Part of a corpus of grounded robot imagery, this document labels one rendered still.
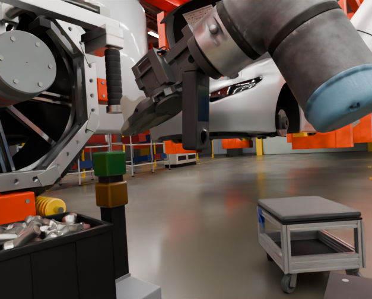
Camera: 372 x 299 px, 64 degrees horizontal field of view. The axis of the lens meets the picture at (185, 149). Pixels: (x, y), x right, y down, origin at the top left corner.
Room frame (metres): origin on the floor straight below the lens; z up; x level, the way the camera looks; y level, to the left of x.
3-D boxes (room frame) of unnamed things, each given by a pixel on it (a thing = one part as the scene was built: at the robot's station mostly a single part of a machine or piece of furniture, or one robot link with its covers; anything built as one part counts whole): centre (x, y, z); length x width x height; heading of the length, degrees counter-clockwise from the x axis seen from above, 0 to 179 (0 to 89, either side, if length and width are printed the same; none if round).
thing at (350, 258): (1.44, -0.55, 0.17); 0.43 x 0.36 x 0.34; 2
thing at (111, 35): (0.72, 0.18, 0.93); 0.09 x 0.05 x 0.05; 52
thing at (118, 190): (0.49, 0.13, 0.59); 0.04 x 0.04 x 0.04; 52
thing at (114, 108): (0.70, 0.16, 0.83); 0.04 x 0.04 x 0.16
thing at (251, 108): (5.23, -1.50, 1.49); 4.95 x 1.86 x 1.59; 142
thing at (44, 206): (0.87, 0.45, 0.51); 0.29 x 0.06 x 0.06; 52
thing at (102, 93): (0.96, 0.26, 0.85); 0.09 x 0.08 x 0.07; 142
